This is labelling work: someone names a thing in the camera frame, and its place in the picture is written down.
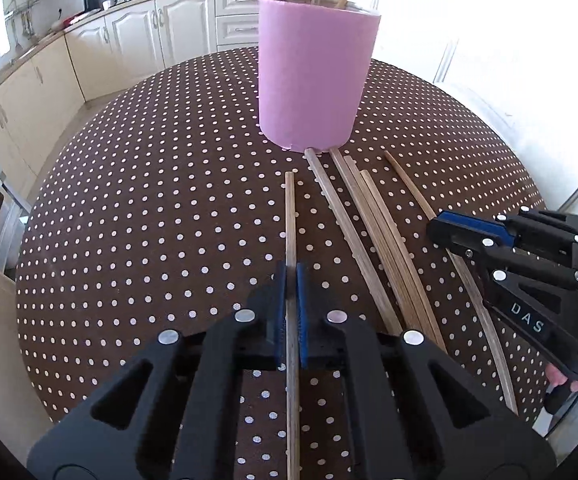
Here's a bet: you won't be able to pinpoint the metal wall utensil rack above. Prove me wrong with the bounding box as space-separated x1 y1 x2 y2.
4 0 37 51

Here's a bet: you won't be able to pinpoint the pink cylindrical cup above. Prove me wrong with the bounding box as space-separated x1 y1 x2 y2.
258 0 382 155

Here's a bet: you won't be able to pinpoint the curved wooden chopstick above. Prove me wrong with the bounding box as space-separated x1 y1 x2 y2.
383 150 520 416

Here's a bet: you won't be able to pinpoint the cream base cabinets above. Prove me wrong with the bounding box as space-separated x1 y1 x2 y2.
0 0 265 196

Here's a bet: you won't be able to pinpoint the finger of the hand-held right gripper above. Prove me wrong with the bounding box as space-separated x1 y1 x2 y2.
426 215 578 292
440 208 578 267

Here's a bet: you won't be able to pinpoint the cream cabinet drawer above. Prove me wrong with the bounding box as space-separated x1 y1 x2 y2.
217 37 260 54
216 15 260 39
214 0 262 16

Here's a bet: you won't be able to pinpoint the brown polka dot tablecloth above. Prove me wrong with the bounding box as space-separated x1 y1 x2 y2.
15 46 564 480

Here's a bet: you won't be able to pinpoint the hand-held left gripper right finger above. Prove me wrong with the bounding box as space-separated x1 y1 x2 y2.
295 265 557 480

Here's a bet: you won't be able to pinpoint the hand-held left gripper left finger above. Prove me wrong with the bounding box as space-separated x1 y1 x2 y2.
26 262 290 480

